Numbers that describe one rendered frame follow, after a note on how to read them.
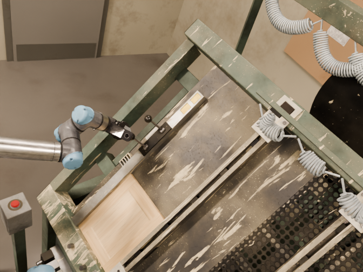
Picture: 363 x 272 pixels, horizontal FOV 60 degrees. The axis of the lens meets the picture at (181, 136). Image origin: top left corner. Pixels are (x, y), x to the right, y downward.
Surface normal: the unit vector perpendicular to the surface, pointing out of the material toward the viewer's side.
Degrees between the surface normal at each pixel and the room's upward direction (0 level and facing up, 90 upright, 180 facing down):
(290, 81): 90
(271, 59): 90
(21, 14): 90
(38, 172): 0
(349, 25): 90
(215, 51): 51
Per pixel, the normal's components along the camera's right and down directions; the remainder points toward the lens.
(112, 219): -0.38, -0.20
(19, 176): 0.31, -0.67
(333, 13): -0.74, 0.28
